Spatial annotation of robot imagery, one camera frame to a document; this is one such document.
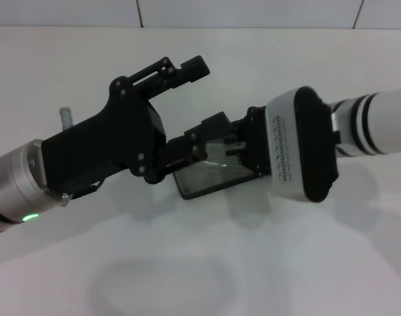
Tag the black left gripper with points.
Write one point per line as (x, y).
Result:
(104, 148)

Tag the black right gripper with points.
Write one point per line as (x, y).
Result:
(257, 141)

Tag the black glasses case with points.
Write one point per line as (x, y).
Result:
(206, 181)

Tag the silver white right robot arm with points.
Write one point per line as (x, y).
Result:
(384, 121)

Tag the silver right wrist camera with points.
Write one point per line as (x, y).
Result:
(282, 148)

